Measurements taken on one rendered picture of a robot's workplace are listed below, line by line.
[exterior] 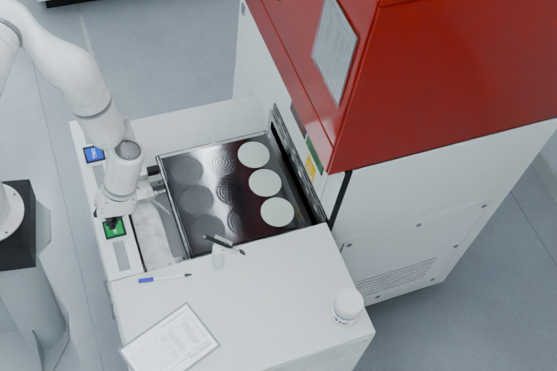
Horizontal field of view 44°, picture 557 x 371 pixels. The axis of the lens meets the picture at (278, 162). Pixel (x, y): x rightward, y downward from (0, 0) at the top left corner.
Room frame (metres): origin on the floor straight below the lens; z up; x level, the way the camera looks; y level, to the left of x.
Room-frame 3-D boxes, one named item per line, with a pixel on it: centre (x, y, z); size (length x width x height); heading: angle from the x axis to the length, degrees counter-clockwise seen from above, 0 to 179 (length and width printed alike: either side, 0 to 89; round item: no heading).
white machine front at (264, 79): (1.36, 0.02, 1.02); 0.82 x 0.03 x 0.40; 29
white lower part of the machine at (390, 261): (1.53, -0.28, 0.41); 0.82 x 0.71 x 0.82; 29
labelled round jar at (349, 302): (0.73, -0.25, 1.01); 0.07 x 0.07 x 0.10
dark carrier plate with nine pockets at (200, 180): (1.08, 0.12, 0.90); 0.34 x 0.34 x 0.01; 29
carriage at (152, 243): (0.94, 0.34, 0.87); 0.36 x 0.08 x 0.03; 29
